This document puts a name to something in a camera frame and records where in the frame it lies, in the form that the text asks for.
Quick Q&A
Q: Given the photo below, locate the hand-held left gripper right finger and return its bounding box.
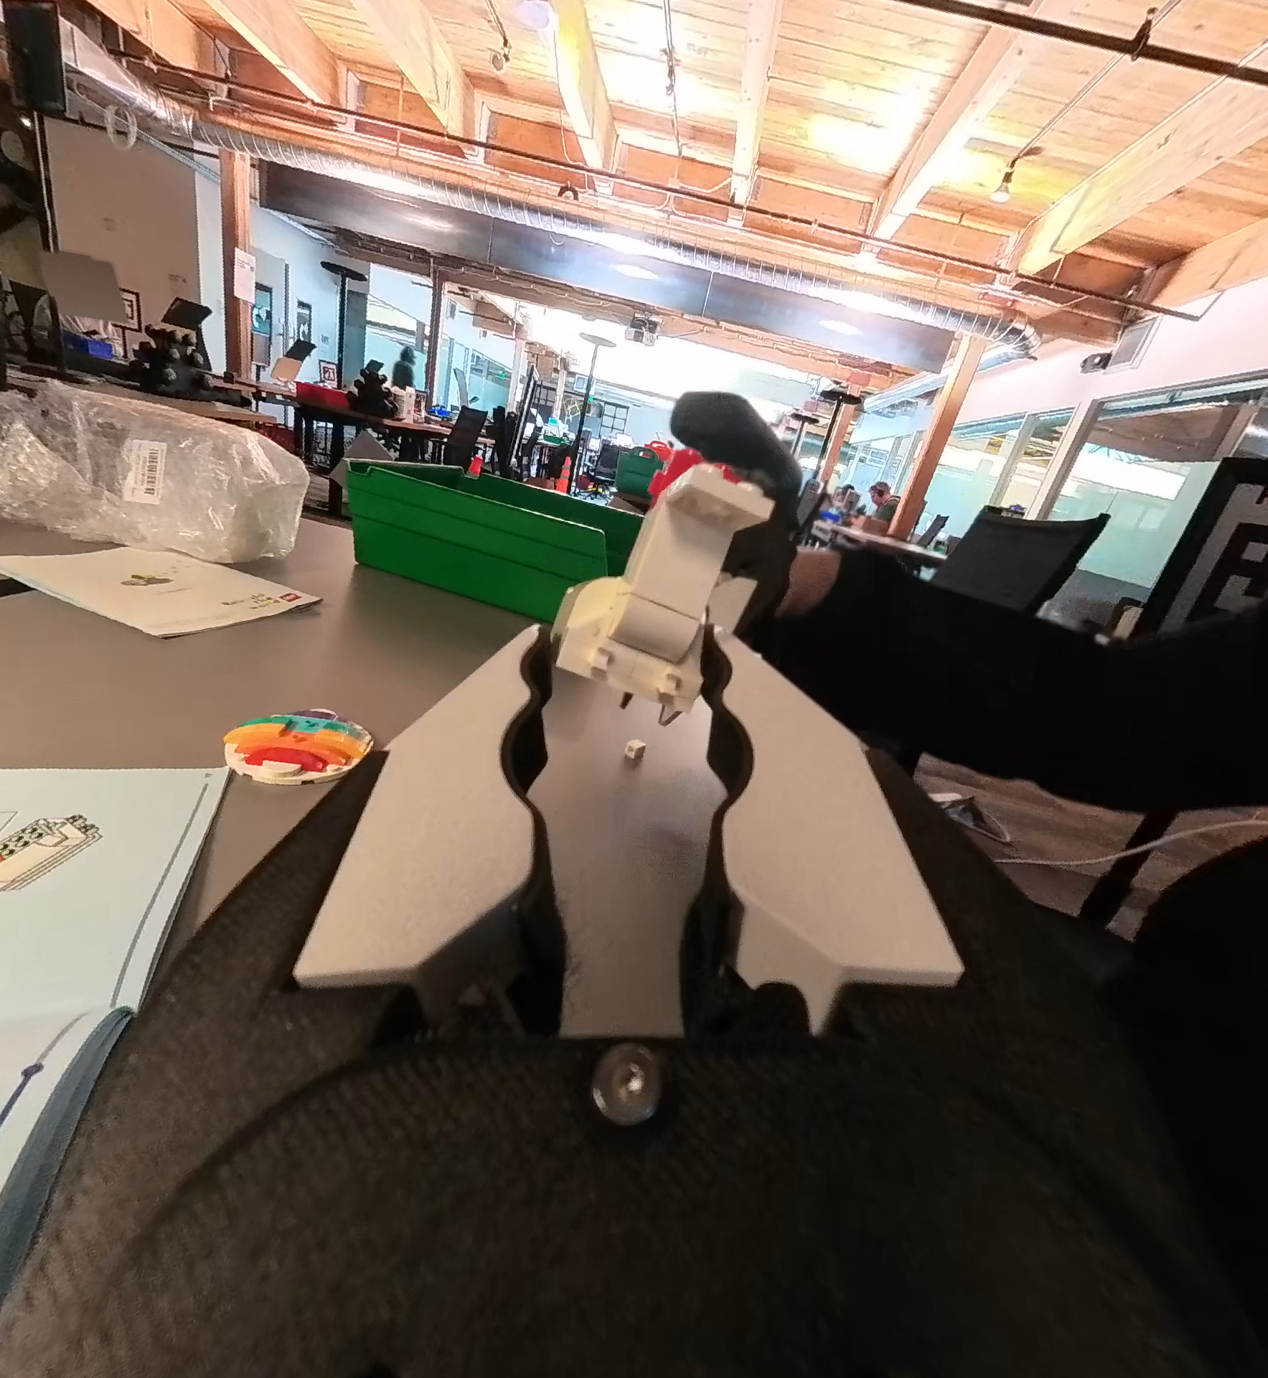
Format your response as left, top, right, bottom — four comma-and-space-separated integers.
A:
688, 631, 966, 1036

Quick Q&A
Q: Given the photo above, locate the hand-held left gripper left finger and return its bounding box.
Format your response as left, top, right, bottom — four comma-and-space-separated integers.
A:
292, 624, 567, 1039

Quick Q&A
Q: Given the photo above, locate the white lego animal model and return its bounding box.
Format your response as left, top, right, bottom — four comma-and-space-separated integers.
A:
548, 456, 776, 725

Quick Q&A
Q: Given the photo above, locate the person's right forearm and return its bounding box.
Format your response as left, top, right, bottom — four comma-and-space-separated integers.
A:
762, 544, 1268, 808

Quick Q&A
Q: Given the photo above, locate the rainbow lego disc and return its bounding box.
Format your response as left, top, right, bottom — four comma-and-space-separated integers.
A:
222, 706, 375, 787

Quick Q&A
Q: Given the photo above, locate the person's right hand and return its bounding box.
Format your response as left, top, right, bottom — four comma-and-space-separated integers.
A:
776, 547, 846, 620

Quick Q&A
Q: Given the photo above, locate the black office chair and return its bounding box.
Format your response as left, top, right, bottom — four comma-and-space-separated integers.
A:
933, 506, 1114, 617

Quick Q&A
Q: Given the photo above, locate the green plastic bin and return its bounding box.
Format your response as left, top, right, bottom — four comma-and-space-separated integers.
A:
342, 456, 647, 624

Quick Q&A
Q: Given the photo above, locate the closed white instruction booklet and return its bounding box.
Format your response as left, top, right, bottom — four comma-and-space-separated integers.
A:
0, 544, 323, 639

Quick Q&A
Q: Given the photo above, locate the open light blue instruction booklet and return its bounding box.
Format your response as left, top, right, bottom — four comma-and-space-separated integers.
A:
0, 766, 230, 1283

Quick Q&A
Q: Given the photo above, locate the clear plastic bag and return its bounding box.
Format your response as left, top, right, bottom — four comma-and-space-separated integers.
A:
0, 378, 311, 562

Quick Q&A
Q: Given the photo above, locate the framed black-white pattern sign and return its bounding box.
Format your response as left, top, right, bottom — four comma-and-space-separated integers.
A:
1132, 456, 1268, 639

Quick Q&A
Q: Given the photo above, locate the wooden support post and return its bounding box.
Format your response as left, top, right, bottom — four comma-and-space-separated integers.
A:
892, 333, 987, 540

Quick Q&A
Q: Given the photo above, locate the silver ventilation duct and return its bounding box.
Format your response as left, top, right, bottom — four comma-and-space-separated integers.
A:
65, 58, 1044, 361

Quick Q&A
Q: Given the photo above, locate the black wall speaker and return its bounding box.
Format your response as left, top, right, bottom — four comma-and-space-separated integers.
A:
6, 0, 69, 113

